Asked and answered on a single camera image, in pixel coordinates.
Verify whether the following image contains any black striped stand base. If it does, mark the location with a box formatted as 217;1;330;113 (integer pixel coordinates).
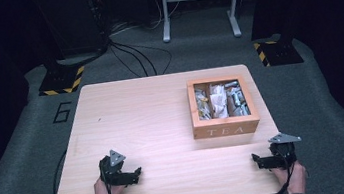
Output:
35;64;88;98
252;36;305;70

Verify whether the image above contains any pile of white tea bags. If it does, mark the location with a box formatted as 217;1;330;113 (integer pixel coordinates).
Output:
208;82;231;120

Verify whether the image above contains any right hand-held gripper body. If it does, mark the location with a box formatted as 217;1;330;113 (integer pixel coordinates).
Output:
267;129;306;170

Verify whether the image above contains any white floor cable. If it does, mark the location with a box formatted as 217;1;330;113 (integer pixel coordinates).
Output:
106;0;185;38

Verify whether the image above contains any person's right hand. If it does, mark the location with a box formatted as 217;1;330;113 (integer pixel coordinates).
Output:
271;159;310;194

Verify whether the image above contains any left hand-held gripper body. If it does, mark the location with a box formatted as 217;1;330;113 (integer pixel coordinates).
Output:
97;148;130;188

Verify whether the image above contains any thin black cable beside table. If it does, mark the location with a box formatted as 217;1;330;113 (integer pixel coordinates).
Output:
47;150;74;194

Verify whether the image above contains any pile of grey-yellow tea bags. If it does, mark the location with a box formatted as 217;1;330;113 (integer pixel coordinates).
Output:
193;82;214;122

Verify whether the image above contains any black floor cable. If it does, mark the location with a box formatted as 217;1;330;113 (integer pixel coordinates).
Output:
109;34;176;82
108;39;159;83

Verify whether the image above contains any wooden tea box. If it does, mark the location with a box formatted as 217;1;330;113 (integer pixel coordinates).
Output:
185;71;262;142

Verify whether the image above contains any pile of grey-green tea bags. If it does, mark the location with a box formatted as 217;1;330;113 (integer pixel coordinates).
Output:
224;79;252;119

